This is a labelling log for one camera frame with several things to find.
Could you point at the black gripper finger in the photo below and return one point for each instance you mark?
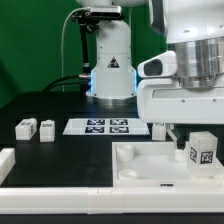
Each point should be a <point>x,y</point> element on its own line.
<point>175,135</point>

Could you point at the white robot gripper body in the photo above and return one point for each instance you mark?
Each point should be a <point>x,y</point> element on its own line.
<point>161,99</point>

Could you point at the white square tabletop panel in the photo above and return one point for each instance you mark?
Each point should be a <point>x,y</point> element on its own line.
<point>156,164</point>

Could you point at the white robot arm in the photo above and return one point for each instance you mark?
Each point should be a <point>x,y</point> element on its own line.
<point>183,76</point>

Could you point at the white L-shaped obstacle fence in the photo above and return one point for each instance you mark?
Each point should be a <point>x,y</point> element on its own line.
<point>97,200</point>

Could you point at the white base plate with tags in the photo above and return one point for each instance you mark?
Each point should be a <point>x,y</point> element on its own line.
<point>106,126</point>

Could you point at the black camera on stand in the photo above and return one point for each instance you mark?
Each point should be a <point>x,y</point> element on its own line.
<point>88,19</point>

